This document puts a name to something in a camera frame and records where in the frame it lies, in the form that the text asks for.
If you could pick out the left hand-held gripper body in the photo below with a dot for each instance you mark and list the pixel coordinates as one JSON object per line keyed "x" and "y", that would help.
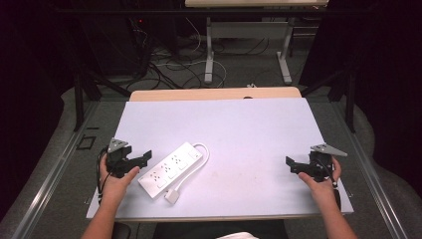
{"x": 116, "y": 160}

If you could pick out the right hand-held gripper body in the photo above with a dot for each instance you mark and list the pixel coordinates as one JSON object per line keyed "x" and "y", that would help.
{"x": 321, "y": 164}

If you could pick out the person's right hand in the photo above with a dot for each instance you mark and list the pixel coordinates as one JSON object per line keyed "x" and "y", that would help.
{"x": 320, "y": 189}

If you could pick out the person's left hand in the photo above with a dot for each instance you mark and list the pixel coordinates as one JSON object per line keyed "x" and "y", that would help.
{"x": 114, "y": 186}

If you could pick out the white power strip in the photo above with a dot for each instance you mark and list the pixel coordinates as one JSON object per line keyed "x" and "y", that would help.
{"x": 169, "y": 170}

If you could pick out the white power plug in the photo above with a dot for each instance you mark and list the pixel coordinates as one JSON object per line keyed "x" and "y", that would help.
{"x": 171, "y": 195}

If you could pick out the white table mat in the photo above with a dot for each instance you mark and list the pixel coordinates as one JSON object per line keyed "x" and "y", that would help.
{"x": 239, "y": 132}

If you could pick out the black metal stand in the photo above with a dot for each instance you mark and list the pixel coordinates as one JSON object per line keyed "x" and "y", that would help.
{"x": 349, "y": 99}
{"x": 78, "y": 103}

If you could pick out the wooden table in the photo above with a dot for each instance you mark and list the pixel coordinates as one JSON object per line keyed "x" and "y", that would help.
{"x": 205, "y": 94}

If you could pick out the person's dark pants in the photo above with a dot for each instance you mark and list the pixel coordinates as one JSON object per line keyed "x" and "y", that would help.
{"x": 199, "y": 230}

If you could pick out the white cloth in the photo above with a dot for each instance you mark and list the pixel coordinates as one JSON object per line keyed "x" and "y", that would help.
{"x": 237, "y": 236}

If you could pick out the dark curtain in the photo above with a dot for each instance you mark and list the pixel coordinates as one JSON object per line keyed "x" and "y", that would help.
{"x": 26, "y": 83}
{"x": 391, "y": 83}

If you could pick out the white desk with metal legs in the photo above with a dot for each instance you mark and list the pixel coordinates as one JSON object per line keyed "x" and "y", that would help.
{"x": 209, "y": 49}

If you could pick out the black square floor frame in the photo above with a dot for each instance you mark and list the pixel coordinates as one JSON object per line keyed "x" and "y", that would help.
{"x": 79, "y": 143}

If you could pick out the metal floor rail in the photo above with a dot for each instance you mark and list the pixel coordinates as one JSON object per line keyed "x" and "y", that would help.
{"x": 373, "y": 172}
{"x": 49, "y": 181}

